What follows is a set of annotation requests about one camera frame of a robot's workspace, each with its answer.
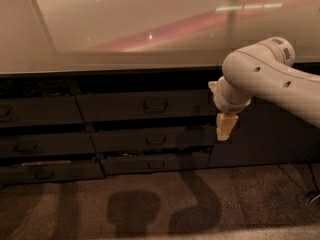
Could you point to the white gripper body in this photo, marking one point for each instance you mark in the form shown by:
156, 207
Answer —
224, 103

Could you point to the dark drawer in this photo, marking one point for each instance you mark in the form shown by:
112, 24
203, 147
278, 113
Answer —
155, 163
46, 145
145, 105
39, 111
75, 170
154, 138

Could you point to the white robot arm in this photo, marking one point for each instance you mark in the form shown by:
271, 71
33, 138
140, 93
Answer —
264, 70

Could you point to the dark cabinet door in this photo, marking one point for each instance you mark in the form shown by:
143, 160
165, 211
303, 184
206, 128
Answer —
266, 134

